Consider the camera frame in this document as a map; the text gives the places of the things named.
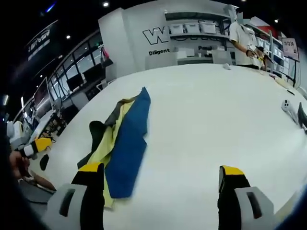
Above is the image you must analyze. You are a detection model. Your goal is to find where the white office chair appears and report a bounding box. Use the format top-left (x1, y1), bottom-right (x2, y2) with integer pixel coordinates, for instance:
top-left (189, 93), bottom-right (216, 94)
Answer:
top-left (69, 92), bottom-right (89, 111)

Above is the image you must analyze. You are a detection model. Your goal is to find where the person's left hand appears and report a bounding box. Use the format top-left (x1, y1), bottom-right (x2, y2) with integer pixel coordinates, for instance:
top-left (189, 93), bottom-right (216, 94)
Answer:
top-left (9, 150), bottom-right (31, 178)

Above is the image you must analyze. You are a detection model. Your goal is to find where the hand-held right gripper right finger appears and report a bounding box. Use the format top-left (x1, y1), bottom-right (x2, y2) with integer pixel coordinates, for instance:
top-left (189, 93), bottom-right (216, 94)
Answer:
top-left (217, 164), bottom-right (275, 230)

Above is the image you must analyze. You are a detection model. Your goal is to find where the white storage bin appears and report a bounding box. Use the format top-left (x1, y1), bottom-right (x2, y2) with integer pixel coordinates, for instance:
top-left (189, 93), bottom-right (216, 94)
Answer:
top-left (171, 23), bottom-right (186, 35)
top-left (200, 21), bottom-right (217, 34)
top-left (184, 23), bottom-right (201, 34)

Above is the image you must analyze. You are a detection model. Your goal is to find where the grey wall shelf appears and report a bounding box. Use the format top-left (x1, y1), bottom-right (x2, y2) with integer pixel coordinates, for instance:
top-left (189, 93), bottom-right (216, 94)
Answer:
top-left (164, 11), bottom-right (232, 39)

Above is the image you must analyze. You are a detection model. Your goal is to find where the small black object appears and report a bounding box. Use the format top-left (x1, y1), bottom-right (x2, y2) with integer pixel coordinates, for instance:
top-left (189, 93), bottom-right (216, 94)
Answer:
top-left (39, 154), bottom-right (50, 171)

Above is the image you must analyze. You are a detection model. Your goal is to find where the hanging dark bag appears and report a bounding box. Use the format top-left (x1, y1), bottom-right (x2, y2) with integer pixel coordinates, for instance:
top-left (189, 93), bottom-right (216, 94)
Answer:
top-left (100, 46), bottom-right (114, 69)

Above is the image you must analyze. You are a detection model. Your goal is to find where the black computer monitor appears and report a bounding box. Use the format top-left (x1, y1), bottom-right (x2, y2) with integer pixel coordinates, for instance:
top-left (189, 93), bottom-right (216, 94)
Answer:
top-left (66, 72), bottom-right (84, 91)

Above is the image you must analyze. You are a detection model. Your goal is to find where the white sign board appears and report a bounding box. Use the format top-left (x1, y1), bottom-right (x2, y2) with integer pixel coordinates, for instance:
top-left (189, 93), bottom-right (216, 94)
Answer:
top-left (281, 37), bottom-right (300, 62)

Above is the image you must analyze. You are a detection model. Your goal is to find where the brown object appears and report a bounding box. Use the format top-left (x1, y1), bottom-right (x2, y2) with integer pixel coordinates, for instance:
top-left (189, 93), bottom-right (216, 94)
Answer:
top-left (29, 169), bottom-right (57, 191)

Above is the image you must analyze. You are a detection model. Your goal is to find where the black stand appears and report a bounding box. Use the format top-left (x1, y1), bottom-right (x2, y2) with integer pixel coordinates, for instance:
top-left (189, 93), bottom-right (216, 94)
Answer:
top-left (296, 102), bottom-right (307, 134)

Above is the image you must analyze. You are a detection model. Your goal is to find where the white phone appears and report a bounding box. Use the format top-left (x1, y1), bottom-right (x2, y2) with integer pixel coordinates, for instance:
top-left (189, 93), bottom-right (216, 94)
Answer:
top-left (281, 99), bottom-right (300, 126)

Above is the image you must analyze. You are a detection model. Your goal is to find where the rack of white bins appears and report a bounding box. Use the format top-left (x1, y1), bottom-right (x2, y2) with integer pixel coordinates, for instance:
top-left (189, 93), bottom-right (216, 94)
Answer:
top-left (254, 31), bottom-right (297, 83)

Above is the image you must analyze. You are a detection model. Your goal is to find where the large display screen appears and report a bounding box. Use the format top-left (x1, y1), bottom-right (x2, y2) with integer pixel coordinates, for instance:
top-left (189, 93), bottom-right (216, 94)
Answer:
top-left (33, 77), bottom-right (53, 113)

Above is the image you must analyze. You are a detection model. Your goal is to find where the blue yellow grey garment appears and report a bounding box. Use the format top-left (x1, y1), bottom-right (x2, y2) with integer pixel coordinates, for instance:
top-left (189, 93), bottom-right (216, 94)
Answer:
top-left (77, 86), bottom-right (152, 211)

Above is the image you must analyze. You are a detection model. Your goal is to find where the white robot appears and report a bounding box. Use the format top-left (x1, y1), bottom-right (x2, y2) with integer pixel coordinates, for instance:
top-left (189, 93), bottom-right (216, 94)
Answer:
top-left (6, 120), bottom-right (25, 146)

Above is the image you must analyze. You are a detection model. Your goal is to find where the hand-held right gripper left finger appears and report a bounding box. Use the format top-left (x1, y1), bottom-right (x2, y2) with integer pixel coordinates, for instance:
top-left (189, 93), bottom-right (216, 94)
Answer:
top-left (47, 162), bottom-right (105, 230)

